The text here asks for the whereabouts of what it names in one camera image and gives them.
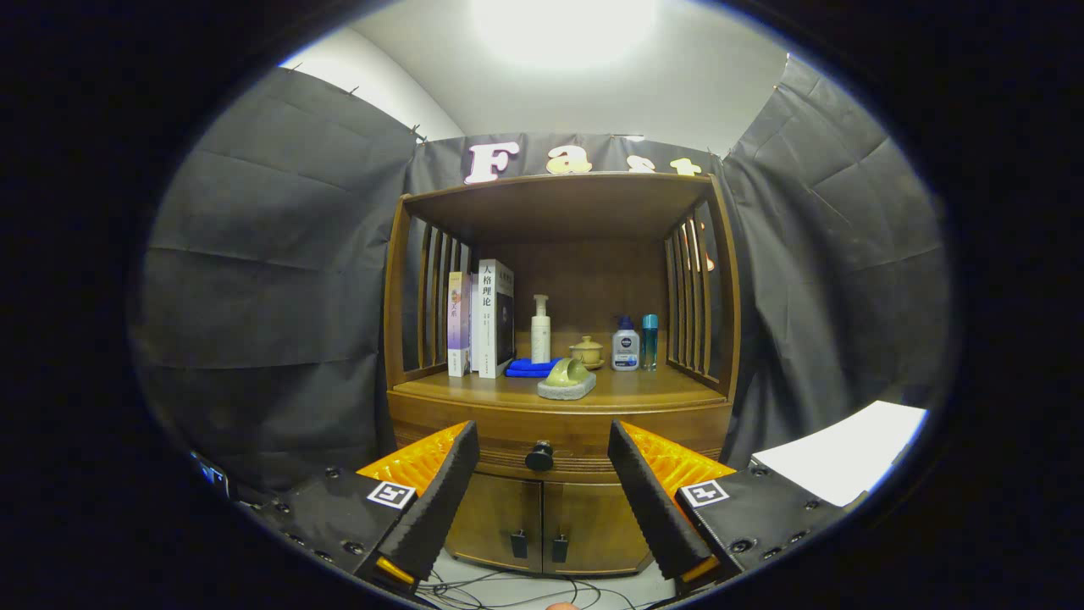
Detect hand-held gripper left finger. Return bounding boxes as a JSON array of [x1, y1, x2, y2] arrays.
[[254, 420, 481, 594]]

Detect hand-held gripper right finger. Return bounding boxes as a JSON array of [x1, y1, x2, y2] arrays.
[[607, 419, 869, 594]]

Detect wooden drawer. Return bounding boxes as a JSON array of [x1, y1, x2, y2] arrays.
[[390, 405, 733, 485]]

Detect wooden cabinet door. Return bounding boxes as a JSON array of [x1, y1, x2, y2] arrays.
[[445, 474, 545, 574], [540, 480, 657, 577]]

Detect wooden countertop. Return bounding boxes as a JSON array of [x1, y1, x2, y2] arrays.
[[388, 364, 733, 409]]

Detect wooden cabinet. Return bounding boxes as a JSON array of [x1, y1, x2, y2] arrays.
[[383, 172, 742, 577]]

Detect white lotion bottle blue cap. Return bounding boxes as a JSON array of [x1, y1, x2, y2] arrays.
[[611, 316, 641, 372]]

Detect yellow lidded teacup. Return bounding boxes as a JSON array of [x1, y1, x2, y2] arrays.
[[569, 335, 606, 371]]

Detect purple book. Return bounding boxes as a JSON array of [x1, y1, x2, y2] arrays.
[[446, 271, 473, 378]]

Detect thick white book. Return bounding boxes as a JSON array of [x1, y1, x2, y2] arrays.
[[471, 259, 516, 380]]

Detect white pump bottle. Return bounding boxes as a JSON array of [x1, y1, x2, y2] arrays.
[[530, 294, 552, 364]]

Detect white panel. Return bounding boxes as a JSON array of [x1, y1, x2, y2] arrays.
[[752, 400, 930, 507]]

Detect ceiling light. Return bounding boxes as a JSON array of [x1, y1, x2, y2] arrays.
[[470, 0, 661, 69]]

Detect black floor cables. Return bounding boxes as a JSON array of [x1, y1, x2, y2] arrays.
[[419, 569, 670, 610]]

